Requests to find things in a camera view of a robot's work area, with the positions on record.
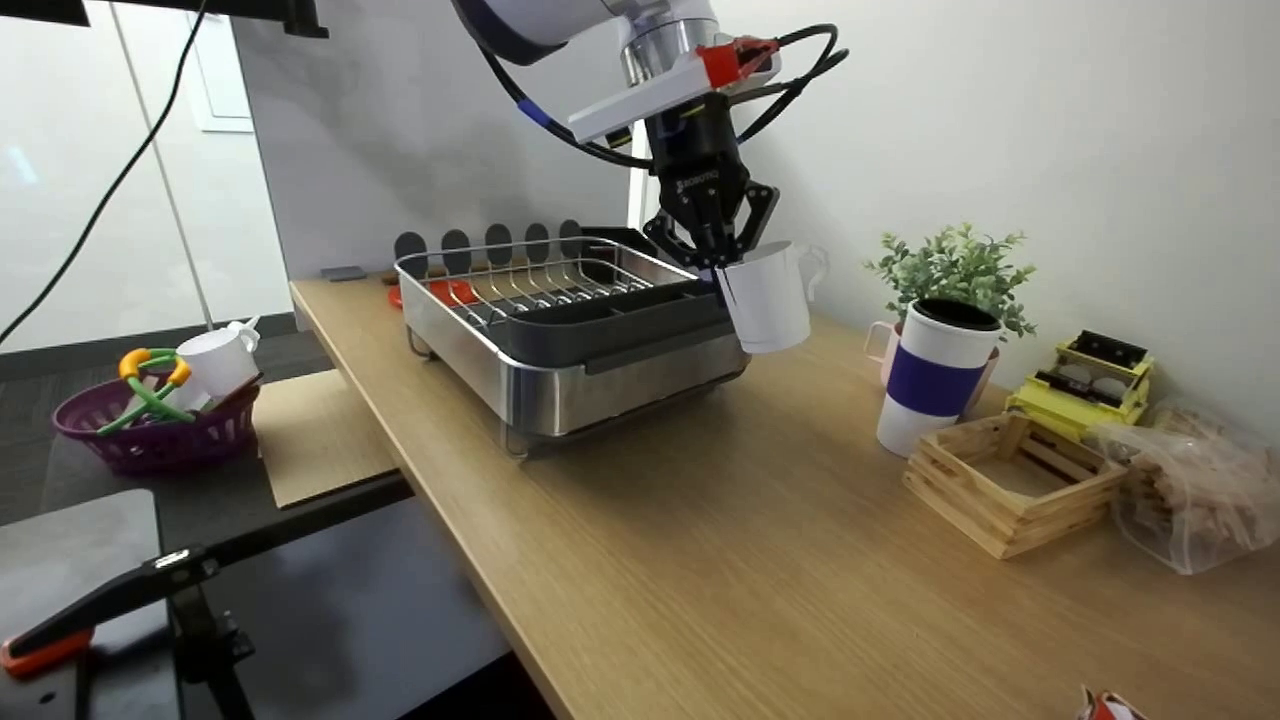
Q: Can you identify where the yellow and black box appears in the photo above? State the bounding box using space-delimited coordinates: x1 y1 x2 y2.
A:
1006 329 1156 449

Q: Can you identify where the wooden slat crate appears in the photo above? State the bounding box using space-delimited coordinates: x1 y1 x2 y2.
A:
898 409 1137 564

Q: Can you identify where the small red white toy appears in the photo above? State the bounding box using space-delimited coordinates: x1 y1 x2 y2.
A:
1074 684 1152 720

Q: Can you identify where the white cup with handle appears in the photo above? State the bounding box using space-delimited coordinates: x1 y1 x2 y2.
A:
712 234 830 354

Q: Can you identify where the clear bag with brown contents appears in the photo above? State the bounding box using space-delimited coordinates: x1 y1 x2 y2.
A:
1093 403 1280 578

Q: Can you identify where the black hanging cable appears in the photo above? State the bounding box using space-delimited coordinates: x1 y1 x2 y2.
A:
0 0 213 347

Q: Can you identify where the purple plastic basket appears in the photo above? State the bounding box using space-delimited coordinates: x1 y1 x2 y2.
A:
46 374 268 479

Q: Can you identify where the orange clamp handle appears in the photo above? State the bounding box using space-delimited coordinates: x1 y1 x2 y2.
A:
0 632 97 684

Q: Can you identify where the green plant in pink pot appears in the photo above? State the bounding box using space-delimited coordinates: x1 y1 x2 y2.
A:
864 218 1038 403

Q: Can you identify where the black tripod stand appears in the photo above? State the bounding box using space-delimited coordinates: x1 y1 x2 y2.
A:
0 470 416 720

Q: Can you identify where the white toy teapot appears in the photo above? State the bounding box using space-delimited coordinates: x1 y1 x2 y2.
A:
168 316 268 417

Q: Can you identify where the metal dish rack black tray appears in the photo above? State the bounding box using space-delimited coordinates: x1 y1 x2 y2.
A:
388 214 751 463

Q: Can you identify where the red orange connector plug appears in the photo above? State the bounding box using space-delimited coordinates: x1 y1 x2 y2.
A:
697 36 781 93

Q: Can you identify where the brown cardboard sheet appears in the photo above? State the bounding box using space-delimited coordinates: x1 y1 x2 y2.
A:
251 366 405 511

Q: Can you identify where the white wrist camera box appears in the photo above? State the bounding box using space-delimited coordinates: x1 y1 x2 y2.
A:
554 25 714 144

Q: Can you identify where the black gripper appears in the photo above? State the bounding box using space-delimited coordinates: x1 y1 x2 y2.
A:
640 93 784 273

